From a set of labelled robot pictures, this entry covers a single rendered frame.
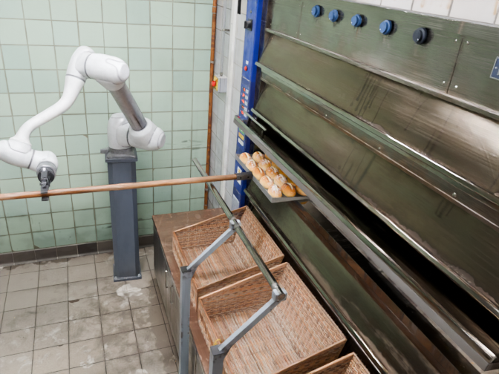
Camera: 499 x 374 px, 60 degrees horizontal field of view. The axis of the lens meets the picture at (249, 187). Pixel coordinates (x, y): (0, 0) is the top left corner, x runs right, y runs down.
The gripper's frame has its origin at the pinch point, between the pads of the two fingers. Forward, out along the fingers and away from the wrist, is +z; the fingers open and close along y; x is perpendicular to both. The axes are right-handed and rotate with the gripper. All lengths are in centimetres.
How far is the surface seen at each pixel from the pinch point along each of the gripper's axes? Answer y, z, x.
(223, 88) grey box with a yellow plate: -24, -86, -111
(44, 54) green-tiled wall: -38, -121, 0
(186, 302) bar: 42, 41, -56
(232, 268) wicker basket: 60, 0, -94
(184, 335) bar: 62, 42, -56
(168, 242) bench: 62, -37, -63
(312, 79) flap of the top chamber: -58, 26, -114
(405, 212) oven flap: -32, 98, -114
